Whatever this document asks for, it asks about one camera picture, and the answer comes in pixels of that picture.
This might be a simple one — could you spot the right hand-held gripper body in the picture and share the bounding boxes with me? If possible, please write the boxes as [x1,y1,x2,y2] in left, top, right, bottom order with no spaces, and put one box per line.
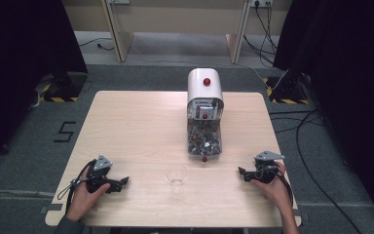
[253,149,286,184]

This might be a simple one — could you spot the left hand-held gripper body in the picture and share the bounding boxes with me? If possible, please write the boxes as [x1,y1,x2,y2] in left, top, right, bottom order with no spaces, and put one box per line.
[85,154,115,194]

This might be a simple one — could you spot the clear plastic cup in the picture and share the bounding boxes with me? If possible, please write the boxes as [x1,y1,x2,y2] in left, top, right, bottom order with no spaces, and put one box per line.
[164,163,189,194]

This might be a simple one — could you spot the white dispenser with red knobs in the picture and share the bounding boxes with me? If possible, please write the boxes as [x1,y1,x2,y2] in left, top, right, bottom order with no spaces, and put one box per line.
[186,67,225,164]

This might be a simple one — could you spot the person's right hand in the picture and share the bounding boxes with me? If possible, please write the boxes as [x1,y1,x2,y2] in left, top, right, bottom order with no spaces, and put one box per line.
[249,161,294,213]

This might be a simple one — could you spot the person's left hand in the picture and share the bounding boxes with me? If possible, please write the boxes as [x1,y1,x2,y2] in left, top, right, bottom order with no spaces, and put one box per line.
[64,167,111,223]

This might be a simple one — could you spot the black stand base striped tape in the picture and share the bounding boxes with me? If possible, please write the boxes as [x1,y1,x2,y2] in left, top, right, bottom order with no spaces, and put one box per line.
[41,71,89,103]
[262,75,310,105]

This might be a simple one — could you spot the black curtain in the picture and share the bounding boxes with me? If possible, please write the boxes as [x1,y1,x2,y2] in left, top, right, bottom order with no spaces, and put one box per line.
[0,0,89,172]
[272,0,374,230]

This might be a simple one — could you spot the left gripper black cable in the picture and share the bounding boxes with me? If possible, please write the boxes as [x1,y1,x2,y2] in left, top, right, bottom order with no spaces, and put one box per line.
[56,158,97,216]

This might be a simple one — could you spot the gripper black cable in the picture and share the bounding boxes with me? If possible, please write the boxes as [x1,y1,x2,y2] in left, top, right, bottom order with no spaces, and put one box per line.
[272,171,295,209]
[56,158,97,216]

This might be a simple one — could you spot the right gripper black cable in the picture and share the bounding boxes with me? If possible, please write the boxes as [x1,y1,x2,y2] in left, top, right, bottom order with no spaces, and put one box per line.
[272,171,295,209]

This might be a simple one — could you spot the black floor cables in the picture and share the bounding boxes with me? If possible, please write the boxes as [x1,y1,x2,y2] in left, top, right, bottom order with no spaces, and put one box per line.
[268,109,366,234]

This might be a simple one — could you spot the black floor cable with plug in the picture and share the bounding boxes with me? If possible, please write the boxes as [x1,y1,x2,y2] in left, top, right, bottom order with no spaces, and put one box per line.
[78,36,115,53]

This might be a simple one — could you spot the black cables from wall socket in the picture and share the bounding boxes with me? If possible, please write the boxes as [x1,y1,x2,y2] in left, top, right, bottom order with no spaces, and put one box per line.
[243,3,280,68]

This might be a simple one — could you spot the white wall socket with plugs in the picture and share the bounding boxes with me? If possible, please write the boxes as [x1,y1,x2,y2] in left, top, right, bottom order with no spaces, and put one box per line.
[249,0,274,9]

